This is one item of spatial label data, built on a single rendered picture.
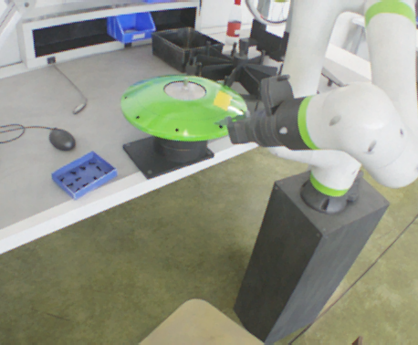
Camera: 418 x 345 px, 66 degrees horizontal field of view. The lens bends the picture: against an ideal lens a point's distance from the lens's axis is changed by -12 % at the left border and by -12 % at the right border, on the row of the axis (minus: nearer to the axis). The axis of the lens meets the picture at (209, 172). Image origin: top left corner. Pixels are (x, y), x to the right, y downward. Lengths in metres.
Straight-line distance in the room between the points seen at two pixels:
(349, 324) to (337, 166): 1.07
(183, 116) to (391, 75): 0.44
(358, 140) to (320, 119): 0.07
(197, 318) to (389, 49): 0.78
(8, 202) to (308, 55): 0.78
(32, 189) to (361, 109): 0.72
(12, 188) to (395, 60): 0.88
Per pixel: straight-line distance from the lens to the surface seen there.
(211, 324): 0.97
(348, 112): 0.50
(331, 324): 1.83
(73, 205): 0.82
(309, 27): 0.86
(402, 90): 0.68
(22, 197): 0.87
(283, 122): 0.59
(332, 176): 0.99
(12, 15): 0.68
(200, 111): 0.81
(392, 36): 0.77
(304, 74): 0.88
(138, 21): 1.75
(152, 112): 0.81
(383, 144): 0.54
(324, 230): 1.01
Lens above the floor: 1.49
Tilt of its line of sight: 39 degrees down
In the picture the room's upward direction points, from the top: 8 degrees clockwise
